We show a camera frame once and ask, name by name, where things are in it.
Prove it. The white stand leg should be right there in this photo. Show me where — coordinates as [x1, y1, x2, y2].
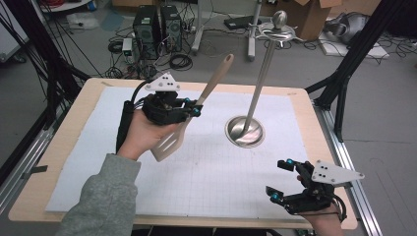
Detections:
[191, 0, 207, 55]
[247, 0, 264, 62]

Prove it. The beige slotted spatula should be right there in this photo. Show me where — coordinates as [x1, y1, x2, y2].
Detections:
[149, 53, 236, 163]

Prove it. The aluminium rail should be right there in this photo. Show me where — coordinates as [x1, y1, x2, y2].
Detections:
[0, 109, 65, 215]
[313, 102, 384, 236]

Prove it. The black metal frame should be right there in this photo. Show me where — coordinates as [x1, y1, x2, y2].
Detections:
[304, 0, 408, 143]
[0, 0, 91, 185]

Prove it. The large black computer tower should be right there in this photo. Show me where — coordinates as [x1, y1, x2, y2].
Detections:
[132, 4, 162, 61]

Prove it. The coiled black cable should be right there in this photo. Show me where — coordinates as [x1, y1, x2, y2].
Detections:
[168, 53, 194, 72]

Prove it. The clear plastic bag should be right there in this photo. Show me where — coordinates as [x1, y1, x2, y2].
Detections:
[66, 12, 101, 30]

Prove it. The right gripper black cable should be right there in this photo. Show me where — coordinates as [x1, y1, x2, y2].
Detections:
[331, 192, 348, 223]

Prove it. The white grid mat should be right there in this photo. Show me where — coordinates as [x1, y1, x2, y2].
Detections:
[45, 86, 315, 220]

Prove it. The grey bag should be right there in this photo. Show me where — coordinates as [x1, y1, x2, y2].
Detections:
[324, 12, 371, 45]

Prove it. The brown cardboard box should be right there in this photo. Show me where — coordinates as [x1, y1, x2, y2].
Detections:
[276, 0, 344, 42]

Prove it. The flat black device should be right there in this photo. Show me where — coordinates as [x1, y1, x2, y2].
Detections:
[223, 15, 264, 30]

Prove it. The steel utensil stand with hooks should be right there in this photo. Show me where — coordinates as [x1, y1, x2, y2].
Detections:
[224, 10, 305, 148]

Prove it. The person's left hand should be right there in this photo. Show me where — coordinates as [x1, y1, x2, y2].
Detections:
[116, 109, 182, 162]

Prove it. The small white box device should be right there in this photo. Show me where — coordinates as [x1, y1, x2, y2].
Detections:
[121, 37, 134, 57]

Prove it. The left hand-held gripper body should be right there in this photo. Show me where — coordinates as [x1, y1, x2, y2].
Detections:
[142, 72, 195, 126]

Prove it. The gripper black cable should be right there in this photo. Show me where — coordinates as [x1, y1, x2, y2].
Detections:
[115, 79, 155, 154]
[331, 192, 348, 223]

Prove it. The person's right hand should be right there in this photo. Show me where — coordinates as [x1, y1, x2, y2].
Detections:
[296, 175, 346, 236]

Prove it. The flat white board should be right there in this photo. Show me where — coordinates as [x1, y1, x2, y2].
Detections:
[319, 30, 391, 60]

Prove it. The slim black computer tower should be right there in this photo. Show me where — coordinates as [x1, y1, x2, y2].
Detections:
[159, 4, 183, 53]

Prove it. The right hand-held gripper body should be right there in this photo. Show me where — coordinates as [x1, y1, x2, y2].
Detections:
[283, 159, 366, 216]

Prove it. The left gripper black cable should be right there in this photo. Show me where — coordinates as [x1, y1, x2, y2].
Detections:
[115, 79, 155, 154]

